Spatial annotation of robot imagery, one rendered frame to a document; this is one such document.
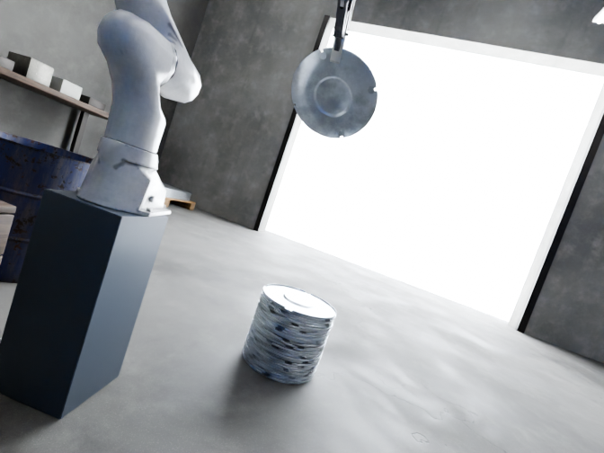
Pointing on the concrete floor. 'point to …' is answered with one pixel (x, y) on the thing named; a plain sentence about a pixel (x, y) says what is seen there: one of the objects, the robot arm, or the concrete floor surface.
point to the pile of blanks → (285, 342)
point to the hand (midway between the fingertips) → (337, 48)
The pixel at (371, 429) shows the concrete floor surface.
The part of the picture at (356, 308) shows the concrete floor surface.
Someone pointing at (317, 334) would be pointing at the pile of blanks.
